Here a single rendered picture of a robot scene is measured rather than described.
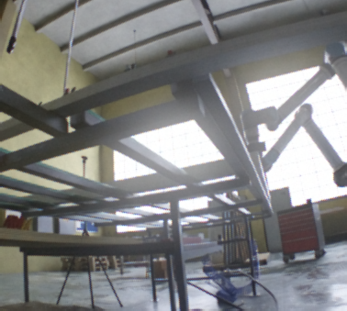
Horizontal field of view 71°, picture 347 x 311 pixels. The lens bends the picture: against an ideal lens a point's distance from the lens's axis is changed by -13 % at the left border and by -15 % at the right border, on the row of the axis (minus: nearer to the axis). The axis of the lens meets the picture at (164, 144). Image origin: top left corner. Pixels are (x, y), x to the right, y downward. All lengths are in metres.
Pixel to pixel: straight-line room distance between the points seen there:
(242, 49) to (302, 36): 0.09
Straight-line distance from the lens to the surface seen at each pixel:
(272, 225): 8.83
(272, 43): 0.42
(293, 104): 1.76
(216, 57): 0.41
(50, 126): 0.52
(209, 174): 1.21
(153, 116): 0.49
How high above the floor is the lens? 0.58
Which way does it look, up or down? 21 degrees up
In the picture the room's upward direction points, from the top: 5 degrees counter-clockwise
